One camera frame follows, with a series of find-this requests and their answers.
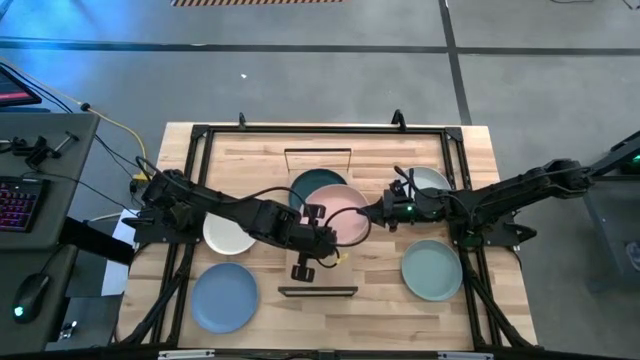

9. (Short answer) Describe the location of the black aluminium table frame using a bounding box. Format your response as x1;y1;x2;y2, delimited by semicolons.
117;122;539;351

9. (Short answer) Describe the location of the black computer mouse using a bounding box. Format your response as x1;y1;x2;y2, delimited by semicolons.
10;272;52;325

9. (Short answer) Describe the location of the black strap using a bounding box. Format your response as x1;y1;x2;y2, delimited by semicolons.
58;217;136;266

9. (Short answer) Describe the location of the blue plate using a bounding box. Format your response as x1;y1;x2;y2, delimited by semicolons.
191;262;260;335

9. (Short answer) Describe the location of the dark teal plate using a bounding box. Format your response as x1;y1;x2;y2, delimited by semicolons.
288;168;349;211

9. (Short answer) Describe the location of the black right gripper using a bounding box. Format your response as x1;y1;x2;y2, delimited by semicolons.
360;178;420;234

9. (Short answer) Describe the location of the pink plate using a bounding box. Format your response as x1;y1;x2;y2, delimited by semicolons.
301;183;373;247

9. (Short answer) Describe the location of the black metal cart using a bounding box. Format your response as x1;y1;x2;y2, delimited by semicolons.
549;129;640;294

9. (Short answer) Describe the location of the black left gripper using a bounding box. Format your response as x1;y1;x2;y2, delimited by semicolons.
290;203;339;284

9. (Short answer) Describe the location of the light grey plate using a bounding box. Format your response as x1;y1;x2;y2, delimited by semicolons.
399;166;451;194

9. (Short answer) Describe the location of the small metal clip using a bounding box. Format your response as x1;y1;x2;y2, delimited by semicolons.
58;319;79;342

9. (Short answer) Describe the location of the black computer monitor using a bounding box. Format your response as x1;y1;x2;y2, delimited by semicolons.
0;67;42;109

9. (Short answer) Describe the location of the black keyboard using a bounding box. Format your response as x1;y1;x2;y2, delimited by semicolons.
0;175;50;235

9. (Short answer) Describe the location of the yellow cable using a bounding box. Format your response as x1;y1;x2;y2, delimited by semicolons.
79;102;151;182

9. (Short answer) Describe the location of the silver metal bracket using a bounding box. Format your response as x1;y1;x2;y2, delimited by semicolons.
157;349;216;360
437;351;496;360

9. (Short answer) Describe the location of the light green plate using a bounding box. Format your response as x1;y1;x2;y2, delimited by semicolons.
400;239;464;303

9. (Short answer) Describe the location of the black desk clamp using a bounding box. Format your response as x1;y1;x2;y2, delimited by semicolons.
0;130;80;170

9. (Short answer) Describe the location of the dark grey desk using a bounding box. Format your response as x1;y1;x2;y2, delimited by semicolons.
0;112;101;354

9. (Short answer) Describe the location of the white plate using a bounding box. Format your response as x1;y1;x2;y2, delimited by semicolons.
202;212;257;257

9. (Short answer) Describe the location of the white paper sheet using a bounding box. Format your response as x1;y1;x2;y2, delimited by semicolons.
102;214;139;297

